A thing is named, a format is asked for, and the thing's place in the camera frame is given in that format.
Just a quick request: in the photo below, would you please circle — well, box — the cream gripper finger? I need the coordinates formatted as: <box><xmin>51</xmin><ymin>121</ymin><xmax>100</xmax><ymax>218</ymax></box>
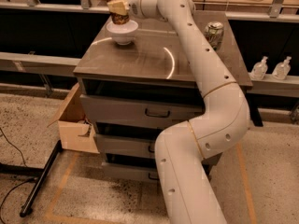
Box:
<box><xmin>107</xmin><ymin>0</ymin><xmax>129</xmax><ymax>16</ymax></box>

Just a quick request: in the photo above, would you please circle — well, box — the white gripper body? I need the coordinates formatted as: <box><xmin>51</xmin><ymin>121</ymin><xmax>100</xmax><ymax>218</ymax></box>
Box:
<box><xmin>128</xmin><ymin>0</ymin><xmax>162</xmax><ymax>20</ymax></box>

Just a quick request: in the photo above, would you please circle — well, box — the green white 7up can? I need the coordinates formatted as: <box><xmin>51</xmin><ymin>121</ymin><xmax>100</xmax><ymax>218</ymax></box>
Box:
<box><xmin>204</xmin><ymin>21</ymin><xmax>224</xmax><ymax>50</ymax></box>

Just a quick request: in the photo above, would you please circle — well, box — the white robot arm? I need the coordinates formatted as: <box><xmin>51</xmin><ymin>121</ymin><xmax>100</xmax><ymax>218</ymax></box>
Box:
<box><xmin>107</xmin><ymin>0</ymin><xmax>249</xmax><ymax>224</ymax></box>

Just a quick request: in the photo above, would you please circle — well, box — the white bowl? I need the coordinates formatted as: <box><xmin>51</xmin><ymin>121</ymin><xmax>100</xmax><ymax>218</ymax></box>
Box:
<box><xmin>107</xmin><ymin>20</ymin><xmax>138</xmax><ymax>45</ymax></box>

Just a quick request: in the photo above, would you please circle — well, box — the grey drawer cabinet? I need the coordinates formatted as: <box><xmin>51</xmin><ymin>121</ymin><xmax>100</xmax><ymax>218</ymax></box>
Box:
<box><xmin>73</xmin><ymin>9</ymin><xmax>254</xmax><ymax>185</ymax></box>

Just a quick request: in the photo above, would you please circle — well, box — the top grey drawer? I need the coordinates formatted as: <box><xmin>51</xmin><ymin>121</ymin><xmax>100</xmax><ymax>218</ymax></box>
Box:
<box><xmin>80</xmin><ymin>94</ymin><xmax>204</xmax><ymax>129</ymax></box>

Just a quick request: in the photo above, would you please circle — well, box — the grey drawer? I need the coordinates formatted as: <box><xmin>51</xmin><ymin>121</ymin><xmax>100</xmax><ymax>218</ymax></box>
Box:
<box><xmin>80</xmin><ymin>94</ymin><xmax>204</xmax><ymax>129</ymax></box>
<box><xmin>102</xmin><ymin>162</ymin><xmax>159</xmax><ymax>183</ymax></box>
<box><xmin>94</xmin><ymin>134</ymin><xmax>154</xmax><ymax>159</ymax></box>

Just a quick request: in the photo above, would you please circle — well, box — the clear sanitizer bottle left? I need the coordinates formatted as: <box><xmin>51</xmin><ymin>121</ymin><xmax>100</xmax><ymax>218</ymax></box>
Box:
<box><xmin>249</xmin><ymin>56</ymin><xmax>268</xmax><ymax>80</ymax></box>

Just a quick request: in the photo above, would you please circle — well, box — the clear sanitizer bottle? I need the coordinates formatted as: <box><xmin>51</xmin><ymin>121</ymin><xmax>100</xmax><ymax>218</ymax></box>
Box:
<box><xmin>272</xmin><ymin>56</ymin><xmax>292</xmax><ymax>80</ymax></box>
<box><xmin>249</xmin><ymin>56</ymin><xmax>268</xmax><ymax>80</ymax></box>

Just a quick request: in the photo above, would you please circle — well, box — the cardboard box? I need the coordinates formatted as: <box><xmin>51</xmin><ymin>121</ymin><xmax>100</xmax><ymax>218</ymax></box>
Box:
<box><xmin>49</xmin><ymin>83</ymin><xmax>98</xmax><ymax>153</ymax></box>

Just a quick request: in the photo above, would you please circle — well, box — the middle grey drawer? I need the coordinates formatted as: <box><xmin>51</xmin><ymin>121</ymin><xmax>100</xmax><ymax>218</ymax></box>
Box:
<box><xmin>94</xmin><ymin>134</ymin><xmax>154</xmax><ymax>159</ymax></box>

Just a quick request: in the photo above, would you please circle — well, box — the clear sanitizer bottle right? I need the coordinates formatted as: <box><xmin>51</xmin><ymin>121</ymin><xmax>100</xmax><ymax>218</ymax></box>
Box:
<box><xmin>272</xmin><ymin>56</ymin><xmax>292</xmax><ymax>80</ymax></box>

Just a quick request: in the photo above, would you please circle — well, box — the bottom grey drawer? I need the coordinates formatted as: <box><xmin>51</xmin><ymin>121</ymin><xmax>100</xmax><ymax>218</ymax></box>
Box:
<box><xmin>102</xmin><ymin>162</ymin><xmax>159</xmax><ymax>183</ymax></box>

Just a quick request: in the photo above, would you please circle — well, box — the black metal floor bar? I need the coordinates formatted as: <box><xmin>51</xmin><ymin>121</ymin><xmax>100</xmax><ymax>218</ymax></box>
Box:
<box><xmin>20</xmin><ymin>141</ymin><xmax>62</xmax><ymax>217</ymax></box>

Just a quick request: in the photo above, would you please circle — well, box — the black floor cable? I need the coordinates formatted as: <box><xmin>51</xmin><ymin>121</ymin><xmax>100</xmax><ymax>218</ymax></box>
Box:
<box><xmin>0</xmin><ymin>127</ymin><xmax>36</xmax><ymax>224</ymax></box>

